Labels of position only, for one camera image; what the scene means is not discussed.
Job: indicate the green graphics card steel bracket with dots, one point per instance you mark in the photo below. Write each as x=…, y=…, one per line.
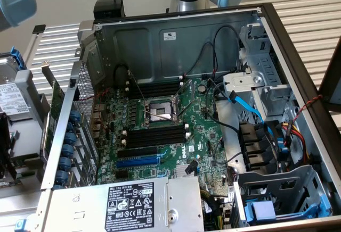
x=54, y=101

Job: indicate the grey metal disk bay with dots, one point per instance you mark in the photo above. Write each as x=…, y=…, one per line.
x=266, y=64
x=266, y=181

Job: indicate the short black expansion slot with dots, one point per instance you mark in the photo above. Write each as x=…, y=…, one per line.
x=121, y=174

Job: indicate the black box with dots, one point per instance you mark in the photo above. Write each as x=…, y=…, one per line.
x=106, y=8

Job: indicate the silver finned chipset heatsink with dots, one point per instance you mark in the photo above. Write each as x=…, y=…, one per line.
x=179, y=172

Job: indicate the blue plastic disk bracket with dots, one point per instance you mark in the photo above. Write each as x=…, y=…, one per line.
x=20, y=59

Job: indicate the blue card retention clips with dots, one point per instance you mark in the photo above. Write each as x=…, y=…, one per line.
x=74, y=116

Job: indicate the blue plastic latch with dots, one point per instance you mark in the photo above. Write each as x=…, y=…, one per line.
x=20, y=226

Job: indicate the blue expansion slot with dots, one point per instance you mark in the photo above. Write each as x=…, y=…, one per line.
x=138, y=162

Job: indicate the green motherboard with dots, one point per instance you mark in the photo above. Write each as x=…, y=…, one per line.
x=213, y=149

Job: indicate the CPU socket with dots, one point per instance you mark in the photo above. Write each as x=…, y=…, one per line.
x=160, y=109

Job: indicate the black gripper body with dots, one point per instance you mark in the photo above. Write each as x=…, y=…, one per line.
x=5, y=131

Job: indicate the black table end cap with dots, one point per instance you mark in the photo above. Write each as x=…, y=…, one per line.
x=39, y=29

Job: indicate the thin steel locking lever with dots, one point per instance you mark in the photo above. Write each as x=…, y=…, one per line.
x=136, y=84
x=160, y=116

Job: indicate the silver coin battery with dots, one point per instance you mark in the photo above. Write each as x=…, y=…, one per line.
x=202, y=88

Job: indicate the pale blue rectangular pad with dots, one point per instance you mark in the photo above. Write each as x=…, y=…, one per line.
x=263, y=210

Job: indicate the silver hard disk white label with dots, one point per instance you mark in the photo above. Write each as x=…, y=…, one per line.
x=13, y=99

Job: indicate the long black expansion slot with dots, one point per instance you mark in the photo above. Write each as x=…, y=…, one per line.
x=138, y=152

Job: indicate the blue plastic bay bracket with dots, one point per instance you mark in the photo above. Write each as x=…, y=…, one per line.
x=249, y=213

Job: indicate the silver power supply unit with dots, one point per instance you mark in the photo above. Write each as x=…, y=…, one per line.
x=88, y=202

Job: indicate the green RAM stick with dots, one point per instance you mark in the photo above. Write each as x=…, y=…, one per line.
x=6, y=184
x=26, y=158

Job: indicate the dark framed panel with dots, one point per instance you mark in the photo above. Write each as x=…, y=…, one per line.
x=326, y=83

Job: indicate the open grey PC case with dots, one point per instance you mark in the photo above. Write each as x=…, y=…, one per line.
x=197, y=29

